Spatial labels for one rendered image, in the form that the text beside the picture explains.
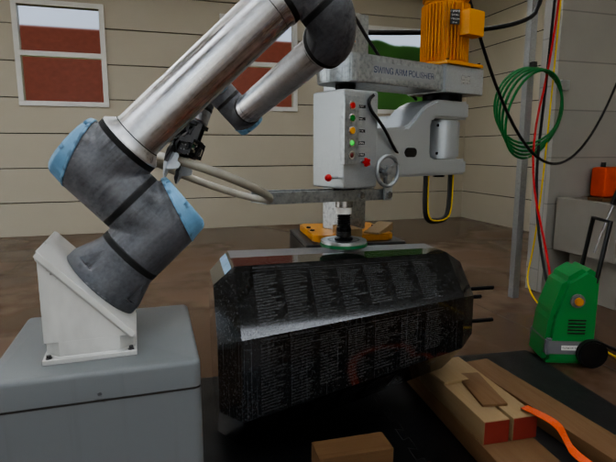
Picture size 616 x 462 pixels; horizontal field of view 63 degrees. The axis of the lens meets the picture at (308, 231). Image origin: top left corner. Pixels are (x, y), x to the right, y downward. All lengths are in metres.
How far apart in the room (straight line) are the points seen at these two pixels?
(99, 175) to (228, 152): 7.18
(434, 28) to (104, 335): 2.16
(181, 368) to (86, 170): 0.45
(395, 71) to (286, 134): 6.19
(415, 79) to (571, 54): 2.67
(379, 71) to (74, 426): 1.78
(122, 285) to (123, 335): 0.10
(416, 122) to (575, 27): 2.75
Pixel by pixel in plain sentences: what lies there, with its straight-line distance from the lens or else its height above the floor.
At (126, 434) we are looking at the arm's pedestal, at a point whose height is 0.71.
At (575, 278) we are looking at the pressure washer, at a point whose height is 0.53.
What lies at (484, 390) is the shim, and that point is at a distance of 2.47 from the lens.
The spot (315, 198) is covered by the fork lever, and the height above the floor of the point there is 1.07.
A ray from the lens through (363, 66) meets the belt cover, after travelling 2.25.
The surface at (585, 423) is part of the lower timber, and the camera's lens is 2.64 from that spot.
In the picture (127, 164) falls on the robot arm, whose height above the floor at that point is 1.24.
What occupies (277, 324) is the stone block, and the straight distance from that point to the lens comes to 1.96.
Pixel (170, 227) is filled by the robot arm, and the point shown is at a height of 1.11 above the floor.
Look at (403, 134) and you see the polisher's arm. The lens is 2.42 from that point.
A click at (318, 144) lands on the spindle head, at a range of 2.28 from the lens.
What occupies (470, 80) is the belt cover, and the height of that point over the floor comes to 1.62.
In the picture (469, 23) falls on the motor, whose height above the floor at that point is 1.87.
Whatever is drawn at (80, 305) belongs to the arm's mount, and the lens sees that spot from 1.11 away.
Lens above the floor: 1.28
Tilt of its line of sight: 9 degrees down
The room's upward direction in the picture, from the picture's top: straight up
